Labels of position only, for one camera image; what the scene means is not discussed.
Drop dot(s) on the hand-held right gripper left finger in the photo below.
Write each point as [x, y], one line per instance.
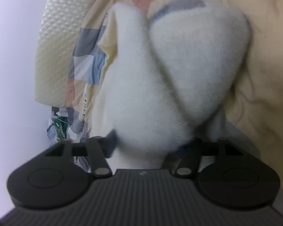
[96, 155]

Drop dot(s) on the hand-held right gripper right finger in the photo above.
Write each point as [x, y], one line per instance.
[190, 156]

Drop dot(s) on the cream navy-striped sweater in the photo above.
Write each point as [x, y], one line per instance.
[143, 87]

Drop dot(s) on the green printed bag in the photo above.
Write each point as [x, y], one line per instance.
[60, 129]

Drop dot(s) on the clear plastic bag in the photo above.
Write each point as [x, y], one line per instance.
[51, 130]

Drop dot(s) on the patchwork quilt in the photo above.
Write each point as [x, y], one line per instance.
[261, 75]

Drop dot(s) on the cream quilted headboard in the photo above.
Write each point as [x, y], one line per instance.
[56, 40]

